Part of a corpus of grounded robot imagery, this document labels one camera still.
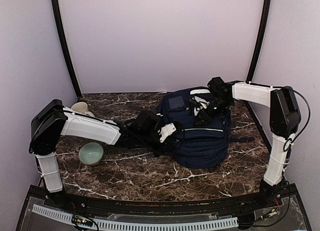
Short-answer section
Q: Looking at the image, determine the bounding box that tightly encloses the navy blue student backpack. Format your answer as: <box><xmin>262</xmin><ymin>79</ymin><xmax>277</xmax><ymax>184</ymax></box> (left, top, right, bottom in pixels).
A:
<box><xmin>156</xmin><ymin>86</ymin><xmax>255</xmax><ymax>169</ymax></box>

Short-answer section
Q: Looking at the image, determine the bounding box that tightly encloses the white slotted cable duct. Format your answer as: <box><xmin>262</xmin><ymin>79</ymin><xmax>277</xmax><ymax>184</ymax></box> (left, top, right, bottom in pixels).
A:
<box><xmin>31</xmin><ymin>204</ymin><xmax>239</xmax><ymax>231</ymax></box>

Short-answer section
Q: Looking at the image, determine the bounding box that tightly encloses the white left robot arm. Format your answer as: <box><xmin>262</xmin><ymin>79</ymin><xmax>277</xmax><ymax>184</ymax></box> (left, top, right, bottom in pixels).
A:
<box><xmin>29</xmin><ymin>99</ymin><xmax>178</xmax><ymax>209</ymax></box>

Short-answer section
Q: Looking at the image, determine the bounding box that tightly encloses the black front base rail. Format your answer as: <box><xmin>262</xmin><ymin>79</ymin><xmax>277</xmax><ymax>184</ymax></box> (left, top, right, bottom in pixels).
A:
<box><xmin>20</xmin><ymin>183</ymin><xmax>301</xmax><ymax>217</ymax></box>

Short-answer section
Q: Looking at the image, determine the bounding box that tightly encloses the black left frame post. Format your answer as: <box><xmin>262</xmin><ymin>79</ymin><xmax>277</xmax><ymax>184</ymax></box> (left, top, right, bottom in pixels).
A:
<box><xmin>51</xmin><ymin>0</ymin><xmax>82</xmax><ymax>99</ymax></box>

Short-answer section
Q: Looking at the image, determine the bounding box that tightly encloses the light green ceramic bowl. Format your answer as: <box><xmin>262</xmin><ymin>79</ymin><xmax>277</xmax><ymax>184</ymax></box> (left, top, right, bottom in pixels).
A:
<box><xmin>78</xmin><ymin>142</ymin><xmax>104</xmax><ymax>166</ymax></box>

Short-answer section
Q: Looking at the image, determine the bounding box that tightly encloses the cream patterned ceramic mug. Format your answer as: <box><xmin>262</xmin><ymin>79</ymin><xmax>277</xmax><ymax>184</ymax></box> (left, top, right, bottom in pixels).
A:
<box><xmin>71</xmin><ymin>101</ymin><xmax>95</xmax><ymax>117</ymax></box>

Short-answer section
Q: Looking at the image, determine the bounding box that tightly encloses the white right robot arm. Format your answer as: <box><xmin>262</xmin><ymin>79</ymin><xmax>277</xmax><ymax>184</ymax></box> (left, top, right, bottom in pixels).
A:
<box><xmin>189</xmin><ymin>77</ymin><xmax>303</xmax><ymax>187</ymax></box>

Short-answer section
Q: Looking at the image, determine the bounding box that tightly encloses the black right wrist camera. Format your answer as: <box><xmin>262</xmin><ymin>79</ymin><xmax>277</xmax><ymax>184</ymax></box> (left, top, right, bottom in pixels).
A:
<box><xmin>188</xmin><ymin>95</ymin><xmax>210</xmax><ymax>116</ymax></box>

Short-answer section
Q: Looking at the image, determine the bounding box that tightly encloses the black frame post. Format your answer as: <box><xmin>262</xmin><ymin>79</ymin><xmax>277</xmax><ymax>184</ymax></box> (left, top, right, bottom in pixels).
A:
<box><xmin>51</xmin><ymin>0</ymin><xmax>82</xmax><ymax>99</ymax></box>
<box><xmin>245</xmin><ymin>0</ymin><xmax>271</xmax><ymax>83</ymax></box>

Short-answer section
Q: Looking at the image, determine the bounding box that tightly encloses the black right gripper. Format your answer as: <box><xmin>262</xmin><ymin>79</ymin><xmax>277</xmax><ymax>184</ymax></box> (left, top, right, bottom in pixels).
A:
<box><xmin>193</xmin><ymin>97</ymin><xmax>233</xmax><ymax>127</ymax></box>

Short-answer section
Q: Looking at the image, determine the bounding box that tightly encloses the black right frame post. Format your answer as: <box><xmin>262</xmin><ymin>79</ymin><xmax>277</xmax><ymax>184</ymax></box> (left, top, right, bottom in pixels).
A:
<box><xmin>245</xmin><ymin>0</ymin><xmax>271</xmax><ymax>83</ymax></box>

